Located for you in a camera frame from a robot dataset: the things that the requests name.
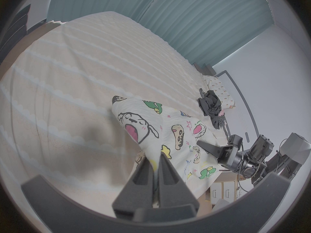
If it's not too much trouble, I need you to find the small white drawer cabinet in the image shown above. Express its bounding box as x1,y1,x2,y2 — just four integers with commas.
205,175,240,204

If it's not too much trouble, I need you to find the black garment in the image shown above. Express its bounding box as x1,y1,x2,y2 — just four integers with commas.
197,88,223,117

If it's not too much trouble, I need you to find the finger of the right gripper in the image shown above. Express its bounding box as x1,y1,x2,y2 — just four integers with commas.
196,140,229,159

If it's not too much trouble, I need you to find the bed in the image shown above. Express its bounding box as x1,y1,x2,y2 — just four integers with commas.
0,11,260,207

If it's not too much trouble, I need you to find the dark grey garment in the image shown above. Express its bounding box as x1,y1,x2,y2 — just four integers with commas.
210,113,228,130

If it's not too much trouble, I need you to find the dark grey chest of drawers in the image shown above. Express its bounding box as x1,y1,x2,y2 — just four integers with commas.
0,4,31,64

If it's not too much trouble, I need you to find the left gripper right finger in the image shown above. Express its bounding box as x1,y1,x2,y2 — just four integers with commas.
158,151,200,216

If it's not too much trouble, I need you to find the black cable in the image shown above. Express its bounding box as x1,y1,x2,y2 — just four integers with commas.
235,165,252,194

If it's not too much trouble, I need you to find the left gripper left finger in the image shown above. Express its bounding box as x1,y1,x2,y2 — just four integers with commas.
112,154,155,218

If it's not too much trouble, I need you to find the grey bedside table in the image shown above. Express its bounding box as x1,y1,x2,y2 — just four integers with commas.
191,62,216,76

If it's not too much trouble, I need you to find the white printed pillow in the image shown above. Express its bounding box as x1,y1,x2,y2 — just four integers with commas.
203,75,237,109

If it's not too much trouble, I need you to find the white printed pyjama top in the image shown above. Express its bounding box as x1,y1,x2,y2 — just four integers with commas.
111,95,228,201

